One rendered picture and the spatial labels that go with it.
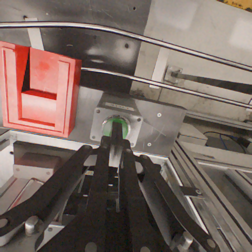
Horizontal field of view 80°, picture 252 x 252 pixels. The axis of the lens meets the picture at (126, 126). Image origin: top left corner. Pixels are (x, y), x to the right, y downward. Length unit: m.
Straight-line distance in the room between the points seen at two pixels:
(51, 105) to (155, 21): 1.09
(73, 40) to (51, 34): 0.07
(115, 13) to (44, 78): 0.33
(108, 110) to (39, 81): 0.19
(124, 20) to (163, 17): 0.77
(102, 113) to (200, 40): 1.24
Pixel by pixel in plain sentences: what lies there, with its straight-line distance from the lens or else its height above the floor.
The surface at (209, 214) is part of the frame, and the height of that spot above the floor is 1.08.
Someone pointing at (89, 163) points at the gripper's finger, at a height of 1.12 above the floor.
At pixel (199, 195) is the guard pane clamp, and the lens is 0.36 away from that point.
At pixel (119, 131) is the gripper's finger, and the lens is 0.20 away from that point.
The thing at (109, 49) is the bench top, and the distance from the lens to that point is 0.57.
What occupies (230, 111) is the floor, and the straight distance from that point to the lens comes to 1.66.
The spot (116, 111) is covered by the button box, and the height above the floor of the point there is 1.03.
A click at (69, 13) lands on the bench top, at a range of 0.61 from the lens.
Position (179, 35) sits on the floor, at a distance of 1.35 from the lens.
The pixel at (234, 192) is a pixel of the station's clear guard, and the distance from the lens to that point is 0.49.
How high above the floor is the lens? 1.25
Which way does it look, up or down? 67 degrees down
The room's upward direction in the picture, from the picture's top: 172 degrees clockwise
